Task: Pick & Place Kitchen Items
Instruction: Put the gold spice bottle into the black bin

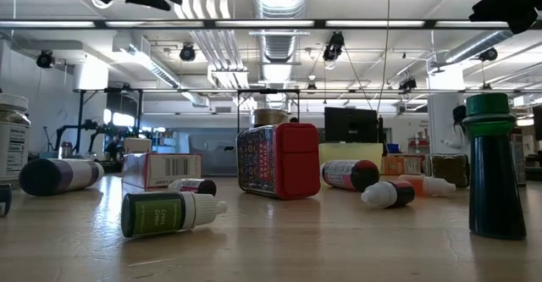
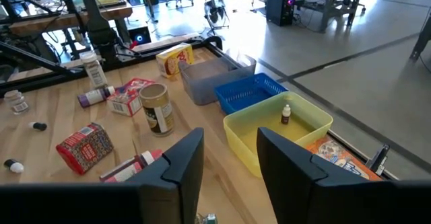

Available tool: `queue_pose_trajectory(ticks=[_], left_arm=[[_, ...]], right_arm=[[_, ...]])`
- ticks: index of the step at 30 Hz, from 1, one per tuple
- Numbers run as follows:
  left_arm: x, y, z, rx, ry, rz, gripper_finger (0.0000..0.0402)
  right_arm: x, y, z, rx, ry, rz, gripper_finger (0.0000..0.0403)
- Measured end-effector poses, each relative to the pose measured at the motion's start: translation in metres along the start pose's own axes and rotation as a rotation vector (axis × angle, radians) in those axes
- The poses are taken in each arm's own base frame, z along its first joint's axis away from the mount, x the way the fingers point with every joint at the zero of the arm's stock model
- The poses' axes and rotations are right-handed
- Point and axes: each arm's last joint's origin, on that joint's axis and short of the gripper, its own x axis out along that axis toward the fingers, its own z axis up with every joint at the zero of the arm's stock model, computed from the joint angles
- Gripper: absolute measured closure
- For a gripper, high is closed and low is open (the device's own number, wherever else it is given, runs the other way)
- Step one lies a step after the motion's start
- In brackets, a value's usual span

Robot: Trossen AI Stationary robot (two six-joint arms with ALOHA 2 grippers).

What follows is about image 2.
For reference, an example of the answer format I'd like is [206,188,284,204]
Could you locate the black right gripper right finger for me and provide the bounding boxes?
[257,126,431,224]

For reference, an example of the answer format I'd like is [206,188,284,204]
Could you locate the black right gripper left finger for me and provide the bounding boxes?
[0,127,205,224]

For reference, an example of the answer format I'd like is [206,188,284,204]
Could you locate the orange Mini Wheats cereal box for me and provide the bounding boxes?
[305,135,383,182]

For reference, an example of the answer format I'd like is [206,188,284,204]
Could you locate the gold-lidded spice jar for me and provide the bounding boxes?
[139,82,175,137]

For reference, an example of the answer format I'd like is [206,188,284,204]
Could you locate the small brown white-capped dropper bottle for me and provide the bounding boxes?
[281,104,292,125]

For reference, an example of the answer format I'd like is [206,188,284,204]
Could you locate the red-lidded patterned container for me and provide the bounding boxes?
[55,122,114,176]

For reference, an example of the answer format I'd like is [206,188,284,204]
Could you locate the yellow cereal box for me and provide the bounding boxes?
[155,42,195,80]

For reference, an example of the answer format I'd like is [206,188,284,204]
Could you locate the white-lidded spice jar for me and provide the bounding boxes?
[79,50,109,89]

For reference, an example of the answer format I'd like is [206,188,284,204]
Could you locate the yellow plastic bin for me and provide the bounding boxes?
[222,91,334,178]

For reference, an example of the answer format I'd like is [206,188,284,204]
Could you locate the red cereal box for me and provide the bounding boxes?
[106,77,156,117]

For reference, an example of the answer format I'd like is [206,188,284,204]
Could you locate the grey plastic bin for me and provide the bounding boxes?
[178,52,257,106]

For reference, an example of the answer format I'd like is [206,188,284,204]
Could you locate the purple bottle with white label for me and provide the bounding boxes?
[77,85,116,109]

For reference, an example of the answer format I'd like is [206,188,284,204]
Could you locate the blue plastic basket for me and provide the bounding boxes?
[214,72,289,116]

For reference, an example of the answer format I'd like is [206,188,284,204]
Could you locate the computer tower with blue lights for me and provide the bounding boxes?
[127,26,152,46]

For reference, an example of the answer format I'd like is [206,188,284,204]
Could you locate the small clear glass jar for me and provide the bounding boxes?
[3,89,30,116]

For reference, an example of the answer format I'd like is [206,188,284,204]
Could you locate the grey cluttered workbench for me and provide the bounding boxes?
[272,0,366,33]

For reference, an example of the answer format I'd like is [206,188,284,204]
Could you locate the black floor fan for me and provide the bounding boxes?
[203,0,230,33]

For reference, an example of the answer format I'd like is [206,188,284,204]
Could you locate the black computer with red light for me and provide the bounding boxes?
[265,0,297,27]

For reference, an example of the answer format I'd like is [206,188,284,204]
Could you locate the wooden-top workbench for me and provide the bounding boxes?
[8,1,134,36]

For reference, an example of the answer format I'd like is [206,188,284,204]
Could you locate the black frame clamp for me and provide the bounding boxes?
[366,143,391,176]
[201,35,224,52]

